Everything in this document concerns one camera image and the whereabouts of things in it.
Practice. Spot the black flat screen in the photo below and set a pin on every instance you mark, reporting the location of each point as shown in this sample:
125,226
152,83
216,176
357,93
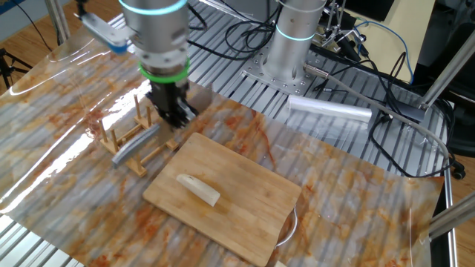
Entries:
371,9

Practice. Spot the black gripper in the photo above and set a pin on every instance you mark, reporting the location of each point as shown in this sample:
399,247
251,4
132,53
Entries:
167,96

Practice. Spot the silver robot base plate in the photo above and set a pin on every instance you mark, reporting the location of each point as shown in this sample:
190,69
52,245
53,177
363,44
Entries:
282,83

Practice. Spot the metal clamp stand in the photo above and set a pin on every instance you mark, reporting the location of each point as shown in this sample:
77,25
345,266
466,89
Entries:
341,41

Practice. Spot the black tripod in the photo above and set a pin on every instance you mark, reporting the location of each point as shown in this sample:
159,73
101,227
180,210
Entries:
7,70

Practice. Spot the cream cabinet panel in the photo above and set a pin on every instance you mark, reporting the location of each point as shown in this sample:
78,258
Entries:
382,59

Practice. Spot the steel cleaver knife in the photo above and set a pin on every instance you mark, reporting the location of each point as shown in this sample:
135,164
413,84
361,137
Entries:
135,146

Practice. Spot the wooden peg knife rack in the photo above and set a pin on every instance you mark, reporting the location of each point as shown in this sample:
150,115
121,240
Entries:
139,170

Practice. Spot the aluminium table edge rail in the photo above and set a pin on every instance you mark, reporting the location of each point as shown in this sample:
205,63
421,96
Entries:
451,222

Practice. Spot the marble pattern table mat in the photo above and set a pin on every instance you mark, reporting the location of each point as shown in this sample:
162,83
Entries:
74,222

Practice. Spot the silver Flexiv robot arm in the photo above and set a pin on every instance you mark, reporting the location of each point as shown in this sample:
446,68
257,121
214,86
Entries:
156,37

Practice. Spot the clear plastic film roll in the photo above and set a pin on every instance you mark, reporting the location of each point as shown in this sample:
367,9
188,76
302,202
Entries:
330,109

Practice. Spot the long white radish piece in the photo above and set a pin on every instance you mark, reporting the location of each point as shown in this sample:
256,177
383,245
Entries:
198,189

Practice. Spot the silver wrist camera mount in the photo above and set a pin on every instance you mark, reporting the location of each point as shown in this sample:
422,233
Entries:
107,35

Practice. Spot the wooden cutting board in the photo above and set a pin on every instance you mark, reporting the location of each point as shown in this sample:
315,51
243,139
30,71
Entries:
241,215

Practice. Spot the aluminium frame post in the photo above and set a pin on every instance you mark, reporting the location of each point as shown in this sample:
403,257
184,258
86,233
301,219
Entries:
449,70
452,219
59,18

